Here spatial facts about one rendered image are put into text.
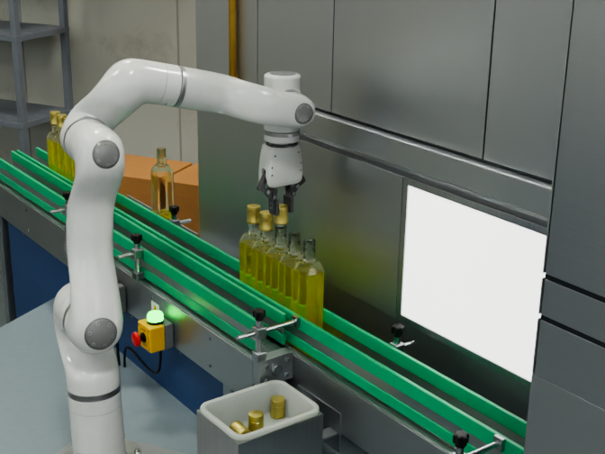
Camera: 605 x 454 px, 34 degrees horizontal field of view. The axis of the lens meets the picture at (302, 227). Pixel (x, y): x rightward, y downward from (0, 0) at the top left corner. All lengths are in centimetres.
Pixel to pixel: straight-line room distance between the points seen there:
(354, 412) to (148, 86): 83
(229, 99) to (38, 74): 465
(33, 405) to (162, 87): 105
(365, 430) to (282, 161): 64
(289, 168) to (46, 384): 101
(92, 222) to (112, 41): 428
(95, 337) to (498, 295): 85
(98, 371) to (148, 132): 418
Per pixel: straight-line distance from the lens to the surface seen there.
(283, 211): 233
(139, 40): 624
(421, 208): 214
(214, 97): 216
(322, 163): 238
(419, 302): 221
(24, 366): 300
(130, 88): 210
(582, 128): 136
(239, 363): 235
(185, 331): 256
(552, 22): 187
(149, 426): 264
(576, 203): 139
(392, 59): 219
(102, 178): 205
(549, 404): 151
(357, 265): 234
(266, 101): 215
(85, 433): 231
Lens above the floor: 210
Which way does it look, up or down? 19 degrees down
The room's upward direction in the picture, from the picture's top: 1 degrees clockwise
